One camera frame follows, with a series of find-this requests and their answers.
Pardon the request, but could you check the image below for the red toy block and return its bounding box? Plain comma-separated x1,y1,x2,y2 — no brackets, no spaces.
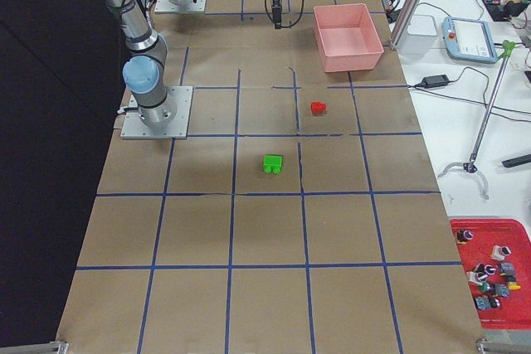
310,101,327,116

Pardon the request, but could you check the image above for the green toy block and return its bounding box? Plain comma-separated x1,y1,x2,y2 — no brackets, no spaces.
262,154,283,174

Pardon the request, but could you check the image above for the pink plastic box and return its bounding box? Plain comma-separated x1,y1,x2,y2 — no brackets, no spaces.
314,3,383,73

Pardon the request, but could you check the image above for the clear plastic container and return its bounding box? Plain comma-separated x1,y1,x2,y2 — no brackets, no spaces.
399,14,437,55

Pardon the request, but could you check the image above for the black power adapter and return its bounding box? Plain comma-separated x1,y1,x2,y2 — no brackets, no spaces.
419,75,451,89

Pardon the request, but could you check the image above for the teach pendant tablet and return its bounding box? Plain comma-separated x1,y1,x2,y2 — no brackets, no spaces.
441,17,498,64

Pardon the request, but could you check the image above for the brown paper table cover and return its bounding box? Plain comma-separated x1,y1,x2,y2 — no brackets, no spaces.
57,0,481,353

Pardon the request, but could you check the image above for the long reach grabber tool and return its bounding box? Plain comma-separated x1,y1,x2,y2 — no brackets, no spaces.
437,40,516,200

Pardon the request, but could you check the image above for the red plastic tray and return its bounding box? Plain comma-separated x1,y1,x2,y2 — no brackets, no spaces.
451,218,530,329

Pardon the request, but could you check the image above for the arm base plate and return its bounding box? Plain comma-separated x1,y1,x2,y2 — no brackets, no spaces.
120,86,193,139
154,0,207,14

